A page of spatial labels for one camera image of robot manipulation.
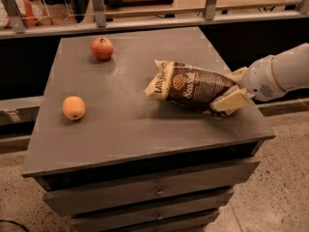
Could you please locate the orange white bag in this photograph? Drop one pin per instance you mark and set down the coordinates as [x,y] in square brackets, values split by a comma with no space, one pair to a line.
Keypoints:
[32,15]

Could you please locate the grey drawer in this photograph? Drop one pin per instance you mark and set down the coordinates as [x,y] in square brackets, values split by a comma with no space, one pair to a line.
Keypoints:
[99,196]
[173,223]
[161,210]

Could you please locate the black wooden bar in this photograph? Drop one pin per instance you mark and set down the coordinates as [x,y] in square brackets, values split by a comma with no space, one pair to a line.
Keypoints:
[125,3]

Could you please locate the orange fruit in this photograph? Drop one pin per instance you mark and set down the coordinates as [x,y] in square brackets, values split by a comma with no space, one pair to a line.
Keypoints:
[73,108]

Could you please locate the grey drawer cabinet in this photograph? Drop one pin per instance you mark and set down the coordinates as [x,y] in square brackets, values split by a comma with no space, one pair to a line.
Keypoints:
[125,134]

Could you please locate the metal railing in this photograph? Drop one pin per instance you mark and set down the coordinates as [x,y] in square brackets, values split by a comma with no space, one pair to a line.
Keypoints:
[72,17]

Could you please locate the bottom grey drawer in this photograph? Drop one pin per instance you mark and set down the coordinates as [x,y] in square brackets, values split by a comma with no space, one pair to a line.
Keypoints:
[173,223]

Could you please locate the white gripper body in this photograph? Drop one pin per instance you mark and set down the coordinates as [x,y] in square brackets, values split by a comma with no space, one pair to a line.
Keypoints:
[259,78]

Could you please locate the red apple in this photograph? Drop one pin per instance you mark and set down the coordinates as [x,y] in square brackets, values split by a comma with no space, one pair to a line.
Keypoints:
[102,48]

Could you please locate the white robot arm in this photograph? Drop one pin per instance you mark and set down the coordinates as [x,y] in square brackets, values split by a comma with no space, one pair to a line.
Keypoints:
[291,68]

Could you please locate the middle grey drawer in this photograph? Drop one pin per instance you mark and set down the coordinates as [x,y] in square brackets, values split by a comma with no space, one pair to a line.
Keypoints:
[161,210]

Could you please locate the brown sea salt chip bag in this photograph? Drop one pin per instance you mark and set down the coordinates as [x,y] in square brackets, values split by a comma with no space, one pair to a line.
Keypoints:
[189,86]

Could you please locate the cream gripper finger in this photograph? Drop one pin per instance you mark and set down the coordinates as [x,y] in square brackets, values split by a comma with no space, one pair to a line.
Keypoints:
[232,100]
[237,76]

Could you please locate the top grey drawer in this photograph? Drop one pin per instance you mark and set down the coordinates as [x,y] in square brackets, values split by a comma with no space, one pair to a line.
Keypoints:
[99,196]

